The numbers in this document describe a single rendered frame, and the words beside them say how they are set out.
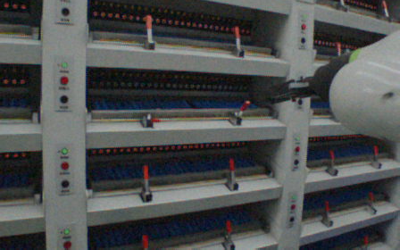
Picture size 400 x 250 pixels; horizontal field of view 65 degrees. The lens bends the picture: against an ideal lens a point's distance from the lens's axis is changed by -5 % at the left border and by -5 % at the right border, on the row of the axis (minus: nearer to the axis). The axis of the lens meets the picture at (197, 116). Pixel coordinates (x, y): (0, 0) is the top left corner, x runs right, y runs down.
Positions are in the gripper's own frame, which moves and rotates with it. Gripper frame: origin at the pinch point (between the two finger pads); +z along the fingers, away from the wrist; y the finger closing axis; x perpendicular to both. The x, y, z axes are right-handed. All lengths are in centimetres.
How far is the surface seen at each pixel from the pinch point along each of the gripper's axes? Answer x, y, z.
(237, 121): -4.7, 0.4, 17.7
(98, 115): -2.2, -39.0, 19.9
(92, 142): -8.9, -41.1, 17.2
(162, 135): -7.8, -23.6, 16.6
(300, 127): -7.1, 23.4, 16.1
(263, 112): -1.5, 12.9, 21.2
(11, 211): -24, -60, 22
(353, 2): 46, 68, 23
